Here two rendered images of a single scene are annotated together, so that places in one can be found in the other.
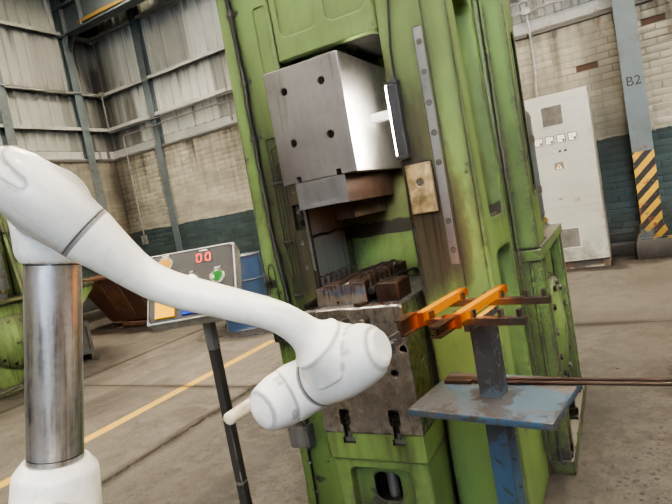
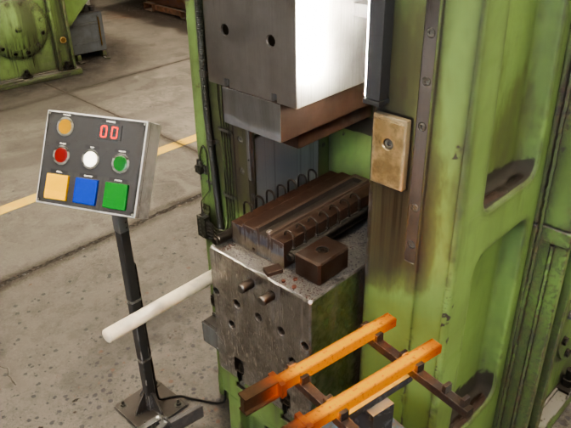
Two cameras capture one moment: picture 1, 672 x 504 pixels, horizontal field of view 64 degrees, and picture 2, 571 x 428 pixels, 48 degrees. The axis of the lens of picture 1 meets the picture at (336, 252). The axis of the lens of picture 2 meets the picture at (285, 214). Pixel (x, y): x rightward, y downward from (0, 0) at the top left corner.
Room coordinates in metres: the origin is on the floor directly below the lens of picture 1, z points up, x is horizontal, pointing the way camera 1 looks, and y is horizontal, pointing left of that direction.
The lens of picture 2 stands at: (0.49, -0.46, 1.88)
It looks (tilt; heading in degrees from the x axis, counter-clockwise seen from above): 30 degrees down; 16
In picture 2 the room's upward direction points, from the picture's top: 1 degrees counter-clockwise
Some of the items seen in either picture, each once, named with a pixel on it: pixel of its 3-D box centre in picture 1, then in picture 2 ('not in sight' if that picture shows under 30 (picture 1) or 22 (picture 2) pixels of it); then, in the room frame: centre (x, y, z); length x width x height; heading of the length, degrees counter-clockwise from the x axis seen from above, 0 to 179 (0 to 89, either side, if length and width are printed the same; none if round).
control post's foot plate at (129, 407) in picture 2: not in sight; (149, 397); (2.07, 0.54, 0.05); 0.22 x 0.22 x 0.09; 62
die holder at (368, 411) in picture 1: (390, 346); (325, 292); (2.04, -0.14, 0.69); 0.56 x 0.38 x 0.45; 152
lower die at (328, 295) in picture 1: (364, 281); (309, 211); (2.05, -0.09, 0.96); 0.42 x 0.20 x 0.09; 152
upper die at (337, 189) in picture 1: (348, 189); (309, 91); (2.05, -0.09, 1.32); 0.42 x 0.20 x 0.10; 152
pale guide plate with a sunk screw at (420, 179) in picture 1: (421, 188); (389, 151); (1.83, -0.33, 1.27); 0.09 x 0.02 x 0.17; 62
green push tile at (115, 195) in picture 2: not in sight; (115, 196); (1.93, 0.45, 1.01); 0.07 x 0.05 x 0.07; 87
